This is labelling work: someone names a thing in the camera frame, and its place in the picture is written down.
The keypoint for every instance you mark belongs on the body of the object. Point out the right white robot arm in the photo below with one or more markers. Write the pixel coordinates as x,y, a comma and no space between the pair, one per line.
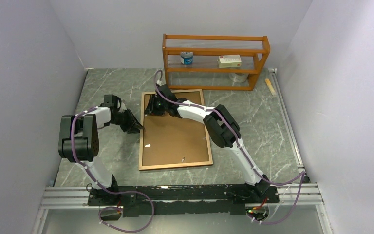
222,128

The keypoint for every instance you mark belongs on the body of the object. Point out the brown cardboard backing board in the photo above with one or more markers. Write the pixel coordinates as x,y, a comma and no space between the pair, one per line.
174,139

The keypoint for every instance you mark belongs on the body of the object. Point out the blue white tape roll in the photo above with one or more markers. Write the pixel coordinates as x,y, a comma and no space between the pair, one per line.
186,57

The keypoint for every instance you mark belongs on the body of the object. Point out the orange wooden shelf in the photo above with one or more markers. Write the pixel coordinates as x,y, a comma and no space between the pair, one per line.
254,52

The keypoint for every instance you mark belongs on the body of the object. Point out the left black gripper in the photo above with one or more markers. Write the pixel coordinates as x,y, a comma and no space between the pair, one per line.
135,127

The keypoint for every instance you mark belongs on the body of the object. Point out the white red small box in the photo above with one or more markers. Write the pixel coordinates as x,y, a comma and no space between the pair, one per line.
229,61

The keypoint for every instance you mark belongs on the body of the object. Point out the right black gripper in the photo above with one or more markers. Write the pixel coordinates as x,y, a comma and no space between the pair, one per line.
150,109

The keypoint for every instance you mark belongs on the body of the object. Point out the small wooden stick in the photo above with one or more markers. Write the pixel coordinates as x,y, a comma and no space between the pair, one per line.
270,87

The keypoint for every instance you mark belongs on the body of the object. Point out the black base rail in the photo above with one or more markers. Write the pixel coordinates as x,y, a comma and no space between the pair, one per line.
182,199

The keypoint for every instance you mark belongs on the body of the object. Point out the black wooden picture frame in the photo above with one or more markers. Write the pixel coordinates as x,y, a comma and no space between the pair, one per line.
174,166

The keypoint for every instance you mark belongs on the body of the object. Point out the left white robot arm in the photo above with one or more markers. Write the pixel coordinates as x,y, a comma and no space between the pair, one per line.
79,141

